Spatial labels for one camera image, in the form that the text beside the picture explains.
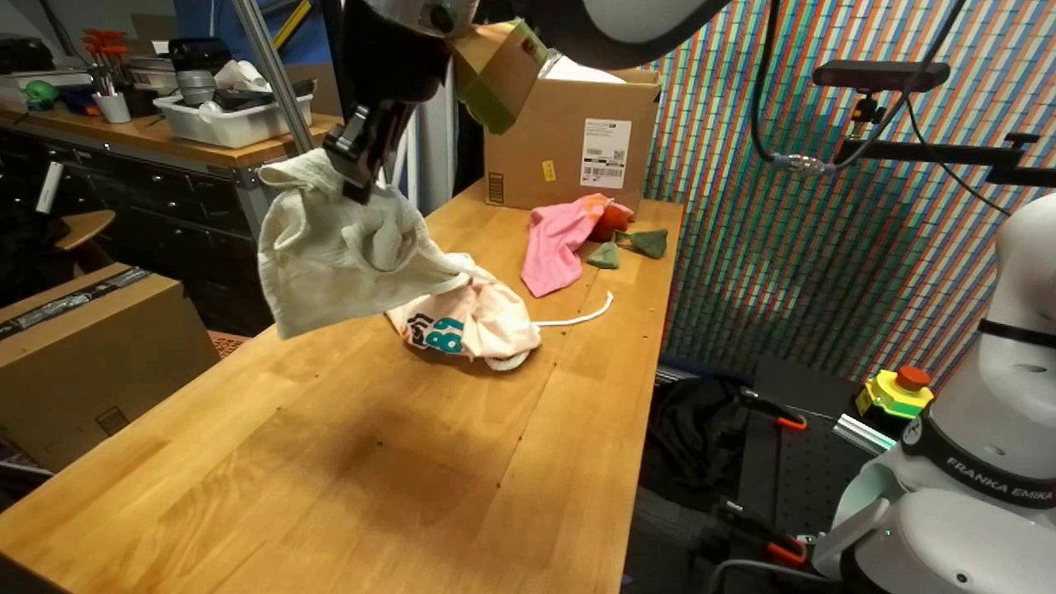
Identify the wooden stool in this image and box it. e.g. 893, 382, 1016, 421
54, 207, 123, 258

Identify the silver green metal bar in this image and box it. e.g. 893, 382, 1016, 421
833, 409, 901, 457

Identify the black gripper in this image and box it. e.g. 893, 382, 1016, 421
323, 97, 419, 207

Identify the thin black camera cable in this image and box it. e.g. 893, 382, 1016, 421
901, 93, 1042, 221

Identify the cardboard box with white labels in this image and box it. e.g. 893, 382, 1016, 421
482, 57, 664, 213

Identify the white rope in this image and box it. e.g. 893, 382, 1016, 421
536, 288, 617, 332

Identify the pale pink printed shirt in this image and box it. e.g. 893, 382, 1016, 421
383, 258, 547, 375

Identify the yellow red emergency stop button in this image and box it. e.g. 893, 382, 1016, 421
858, 358, 936, 421

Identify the orange red cloth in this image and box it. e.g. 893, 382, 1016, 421
589, 195, 640, 246

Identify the white plastic bin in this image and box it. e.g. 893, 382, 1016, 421
151, 85, 321, 151

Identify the small green object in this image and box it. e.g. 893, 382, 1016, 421
19, 75, 65, 111

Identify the white hanging tag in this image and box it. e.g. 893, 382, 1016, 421
33, 159, 70, 218

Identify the white cup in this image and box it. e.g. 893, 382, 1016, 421
97, 90, 135, 129

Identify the silver metal pole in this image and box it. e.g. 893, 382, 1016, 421
230, 0, 323, 159

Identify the black bag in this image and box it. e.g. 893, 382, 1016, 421
648, 375, 751, 510

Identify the blue board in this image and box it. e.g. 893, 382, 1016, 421
174, 0, 333, 68

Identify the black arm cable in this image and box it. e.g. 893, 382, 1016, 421
748, 0, 975, 177

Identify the wooden workbench with grey cabinets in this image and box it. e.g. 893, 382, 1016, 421
0, 105, 374, 327

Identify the white packing paper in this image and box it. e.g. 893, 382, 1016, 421
537, 49, 629, 85

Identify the black bar camera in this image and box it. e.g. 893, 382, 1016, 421
813, 60, 955, 95

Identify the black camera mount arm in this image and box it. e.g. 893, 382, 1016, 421
833, 93, 1056, 190

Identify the pink cloth with orange print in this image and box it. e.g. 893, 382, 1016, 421
519, 195, 614, 303

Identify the white terry towel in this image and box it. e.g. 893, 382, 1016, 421
254, 144, 487, 343

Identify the black orange clamp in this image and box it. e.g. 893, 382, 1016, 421
718, 499, 820, 575
740, 389, 815, 434

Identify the green cloth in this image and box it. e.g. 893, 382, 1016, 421
585, 239, 625, 272
625, 224, 674, 264

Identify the cardboard box with black tape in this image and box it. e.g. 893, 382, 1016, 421
0, 261, 223, 474

